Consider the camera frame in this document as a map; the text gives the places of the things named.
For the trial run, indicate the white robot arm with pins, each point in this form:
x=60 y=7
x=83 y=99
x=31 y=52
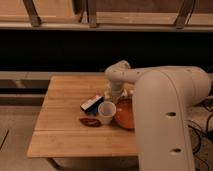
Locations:
x=161 y=97

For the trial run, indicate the orange ceramic bowl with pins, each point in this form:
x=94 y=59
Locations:
x=124 y=114

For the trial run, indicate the wooden shelf frame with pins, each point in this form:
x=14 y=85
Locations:
x=108 y=15

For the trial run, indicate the dark red flat object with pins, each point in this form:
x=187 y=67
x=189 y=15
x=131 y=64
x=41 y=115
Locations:
x=90 y=122

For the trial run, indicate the white paper cup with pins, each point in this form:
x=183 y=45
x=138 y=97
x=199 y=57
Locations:
x=106 y=112

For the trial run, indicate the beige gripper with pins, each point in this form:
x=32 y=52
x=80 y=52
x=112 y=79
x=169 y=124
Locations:
x=115 y=95

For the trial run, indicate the wooden table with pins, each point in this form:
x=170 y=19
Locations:
x=58 y=131

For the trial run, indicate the black and white box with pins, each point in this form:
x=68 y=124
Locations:
x=91 y=103

